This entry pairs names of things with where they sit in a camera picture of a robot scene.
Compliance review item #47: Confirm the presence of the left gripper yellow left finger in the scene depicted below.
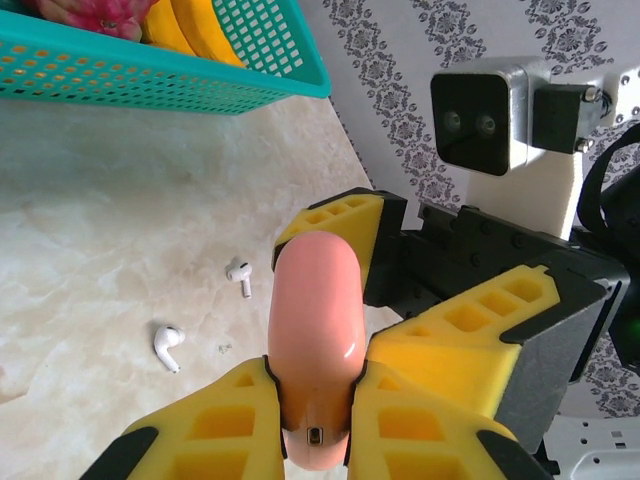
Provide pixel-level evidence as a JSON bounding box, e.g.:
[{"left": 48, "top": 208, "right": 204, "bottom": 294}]
[{"left": 82, "top": 355, "right": 289, "bottom": 480}]

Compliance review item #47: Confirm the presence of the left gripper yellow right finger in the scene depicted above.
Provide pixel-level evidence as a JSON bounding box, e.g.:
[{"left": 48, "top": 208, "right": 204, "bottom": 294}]
[{"left": 344, "top": 359, "right": 556, "bottom": 480}]

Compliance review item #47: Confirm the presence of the glossy earbud charging case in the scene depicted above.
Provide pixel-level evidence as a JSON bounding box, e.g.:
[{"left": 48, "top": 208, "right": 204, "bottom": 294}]
[{"left": 267, "top": 231, "right": 368, "bottom": 471}]

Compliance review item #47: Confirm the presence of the white wireless earbud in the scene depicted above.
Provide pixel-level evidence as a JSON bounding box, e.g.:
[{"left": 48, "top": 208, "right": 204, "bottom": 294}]
[
  {"left": 153, "top": 324, "right": 187, "bottom": 374},
  {"left": 224, "top": 256, "right": 253, "bottom": 299}
]

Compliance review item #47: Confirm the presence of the white perforated plate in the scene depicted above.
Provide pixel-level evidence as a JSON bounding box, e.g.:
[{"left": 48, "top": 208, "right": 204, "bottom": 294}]
[{"left": 539, "top": 414, "right": 640, "bottom": 480}]

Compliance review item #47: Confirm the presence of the yellow banana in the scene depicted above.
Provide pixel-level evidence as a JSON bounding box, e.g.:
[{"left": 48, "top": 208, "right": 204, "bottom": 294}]
[
  {"left": 142, "top": 0, "right": 201, "bottom": 59},
  {"left": 171, "top": 0, "right": 247, "bottom": 69}
]

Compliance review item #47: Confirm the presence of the teal plastic mesh basket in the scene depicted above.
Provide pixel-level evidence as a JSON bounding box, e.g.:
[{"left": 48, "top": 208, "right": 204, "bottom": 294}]
[{"left": 0, "top": 0, "right": 333, "bottom": 118}]

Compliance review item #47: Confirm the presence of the pink dragon fruit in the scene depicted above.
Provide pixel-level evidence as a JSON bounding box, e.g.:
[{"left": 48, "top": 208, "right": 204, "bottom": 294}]
[{"left": 22, "top": 0, "right": 146, "bottom": 44}]

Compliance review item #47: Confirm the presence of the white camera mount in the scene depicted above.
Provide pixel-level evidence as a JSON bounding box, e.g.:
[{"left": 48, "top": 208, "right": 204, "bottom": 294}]
[{"left": 467, "top": 69, "right": 640, "bottom": 241}]

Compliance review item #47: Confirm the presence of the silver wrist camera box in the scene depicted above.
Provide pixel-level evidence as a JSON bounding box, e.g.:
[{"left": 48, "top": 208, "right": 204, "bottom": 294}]
[{"left": 430, "top": 56, "right": 552, "bottom": 178}]

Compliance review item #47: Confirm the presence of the black cable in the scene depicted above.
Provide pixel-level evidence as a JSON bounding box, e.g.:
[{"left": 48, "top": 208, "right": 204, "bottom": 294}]
[{"left": 578, "top": 134, "right": 640, "bottom": 232}]

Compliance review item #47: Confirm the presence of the black camera bracket block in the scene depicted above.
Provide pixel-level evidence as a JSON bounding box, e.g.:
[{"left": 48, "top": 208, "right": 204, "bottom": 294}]
[{"left": 530, "top": 82, "right": 604, "bottom": 156}]

